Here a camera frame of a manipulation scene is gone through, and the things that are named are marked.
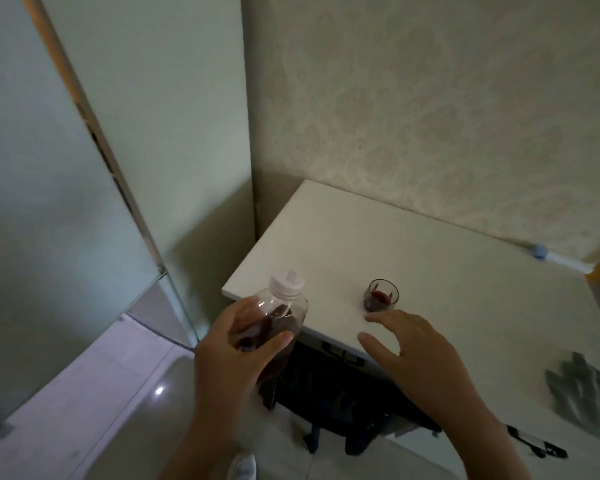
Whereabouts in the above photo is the person's left hand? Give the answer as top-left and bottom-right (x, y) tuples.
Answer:
(194, 297), (295, 416)

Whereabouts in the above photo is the person's right hand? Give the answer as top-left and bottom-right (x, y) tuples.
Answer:
(357, 310), (489, 436)

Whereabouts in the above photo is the clear plastic bottle white cap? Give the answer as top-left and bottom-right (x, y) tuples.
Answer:
(230, 269), (310, 391)

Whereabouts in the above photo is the person's right forearm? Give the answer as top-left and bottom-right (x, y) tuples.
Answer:
(445, 409), (534, 480)

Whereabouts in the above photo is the person's left forearm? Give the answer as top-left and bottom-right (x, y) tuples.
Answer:
(159, 409), (262, 480)

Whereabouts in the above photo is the small glass with red liquid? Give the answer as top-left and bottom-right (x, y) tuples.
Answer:
(362, 279), (400, 314)

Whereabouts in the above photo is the black bag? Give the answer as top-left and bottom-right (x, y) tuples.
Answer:
(266, 340), (442, 456)

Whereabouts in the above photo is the white shoe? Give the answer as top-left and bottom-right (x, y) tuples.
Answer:
(227, 453), (257, 480)

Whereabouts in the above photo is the white and blue pen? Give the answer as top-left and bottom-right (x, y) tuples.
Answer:
(522, 242), (594, 274)

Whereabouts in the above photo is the frosted glass door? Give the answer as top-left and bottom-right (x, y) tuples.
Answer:
(0, 0), (202, 436)

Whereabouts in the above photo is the black drawer handle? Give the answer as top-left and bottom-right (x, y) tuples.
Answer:
(506, 424), (569, 460)
(322, 342), (367, 368)

